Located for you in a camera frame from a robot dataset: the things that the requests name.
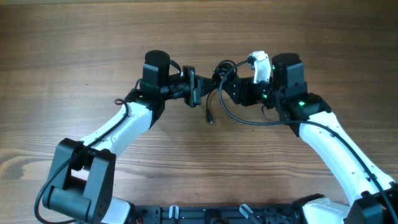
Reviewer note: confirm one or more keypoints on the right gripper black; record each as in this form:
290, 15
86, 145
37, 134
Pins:
245, 88

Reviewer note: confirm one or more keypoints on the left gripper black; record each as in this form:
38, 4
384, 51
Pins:
196, 83

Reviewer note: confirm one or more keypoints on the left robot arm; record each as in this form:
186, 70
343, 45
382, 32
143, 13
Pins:
81, 178

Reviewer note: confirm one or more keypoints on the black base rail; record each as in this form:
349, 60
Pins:
244, 214

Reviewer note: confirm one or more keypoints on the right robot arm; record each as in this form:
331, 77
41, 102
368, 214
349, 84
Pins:
278, 83

